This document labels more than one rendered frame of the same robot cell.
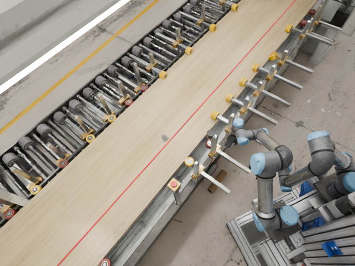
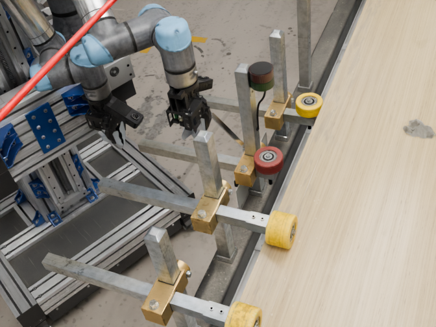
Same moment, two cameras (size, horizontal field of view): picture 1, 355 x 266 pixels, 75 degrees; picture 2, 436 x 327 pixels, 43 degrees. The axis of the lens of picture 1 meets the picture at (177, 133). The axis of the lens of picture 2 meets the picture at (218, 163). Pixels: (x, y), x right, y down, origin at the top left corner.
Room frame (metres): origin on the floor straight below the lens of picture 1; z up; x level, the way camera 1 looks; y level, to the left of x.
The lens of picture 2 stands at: (1.89, -0.68, 1.97)
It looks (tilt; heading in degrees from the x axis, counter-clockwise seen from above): 45 degrees down; 165
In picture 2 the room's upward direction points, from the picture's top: 11 degrees counter-clockwise
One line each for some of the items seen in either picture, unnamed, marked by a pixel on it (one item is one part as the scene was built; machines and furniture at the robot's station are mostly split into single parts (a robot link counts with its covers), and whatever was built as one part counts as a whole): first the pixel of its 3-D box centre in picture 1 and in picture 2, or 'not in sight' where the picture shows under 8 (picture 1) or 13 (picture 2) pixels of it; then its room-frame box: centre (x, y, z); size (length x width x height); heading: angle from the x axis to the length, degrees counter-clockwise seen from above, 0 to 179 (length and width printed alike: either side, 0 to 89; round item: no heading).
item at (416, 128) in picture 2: (165, 137); (419, 127); (1.03, 0.12, 0.91); 0.09 x 0.07 x 0.02; 12
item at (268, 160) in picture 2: (209, 145); (269, 169); (0.91, -0.28, 0.85); 0.08 x 0.08 x 0.11
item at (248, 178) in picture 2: (214, 150); (252, 163); (0.86, -0.31, 0.85); 0.14 x 0.06 x 0.05; 135
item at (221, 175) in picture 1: (217, 181); not in sight; (0.82, -0.40, 0.04); 0.30 x 0.08 x 0.08; 135
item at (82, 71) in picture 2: not in sight; (87, 66); (0.55, -0.64, 1.13); 0.09 x 0.08 x 0.11; 80
